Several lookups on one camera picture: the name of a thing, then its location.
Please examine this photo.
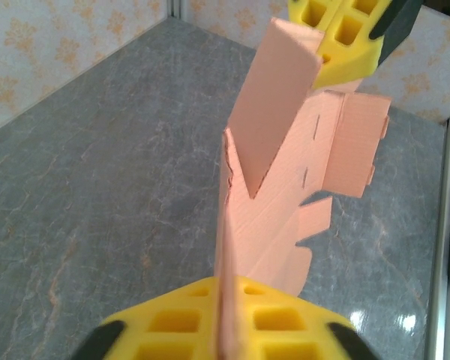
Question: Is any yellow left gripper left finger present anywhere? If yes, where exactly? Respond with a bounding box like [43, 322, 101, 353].
[74, 276, 223, 360]

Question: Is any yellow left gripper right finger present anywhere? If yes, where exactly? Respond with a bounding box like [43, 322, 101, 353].
[230, 275, 365, 360]

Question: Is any aluminium mounting beam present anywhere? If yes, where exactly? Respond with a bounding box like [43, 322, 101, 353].
[425, 114, 450, 360]

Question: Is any aluminium frame post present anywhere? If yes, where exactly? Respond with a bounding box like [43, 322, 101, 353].
[167, 0, 191, 19]

